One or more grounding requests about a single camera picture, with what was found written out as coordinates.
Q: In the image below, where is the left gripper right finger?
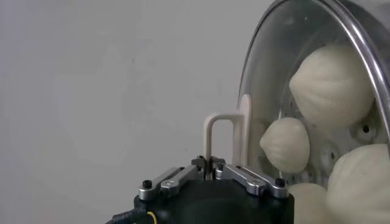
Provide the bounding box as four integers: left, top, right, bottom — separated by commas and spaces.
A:
210, 155, 289, 199

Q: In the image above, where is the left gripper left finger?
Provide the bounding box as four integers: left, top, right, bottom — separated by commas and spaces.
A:
137, 155, 205, 201

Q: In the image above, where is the white steamed baozi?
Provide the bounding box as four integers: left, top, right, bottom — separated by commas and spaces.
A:
288, 182, 330, 224
259, 117, 311, 174
325, 143, 390, 224
288, 44, 375, 128

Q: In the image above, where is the glass lid with white handle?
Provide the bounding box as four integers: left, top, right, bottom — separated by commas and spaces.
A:
202, 0, 390, 224

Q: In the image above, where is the perforated steel steamer basket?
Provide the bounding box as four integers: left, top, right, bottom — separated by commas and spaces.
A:
278, 88, 390, 189

